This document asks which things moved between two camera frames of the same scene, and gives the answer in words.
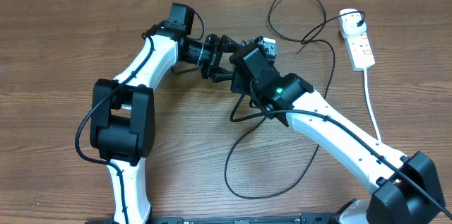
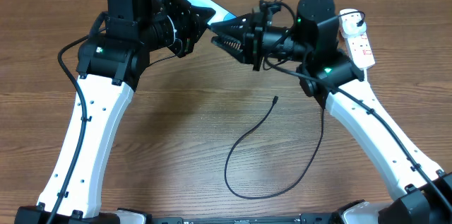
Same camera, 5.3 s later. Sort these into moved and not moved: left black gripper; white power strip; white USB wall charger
Moved: left black gripper
Not moved: white USB wall charger; white power strip
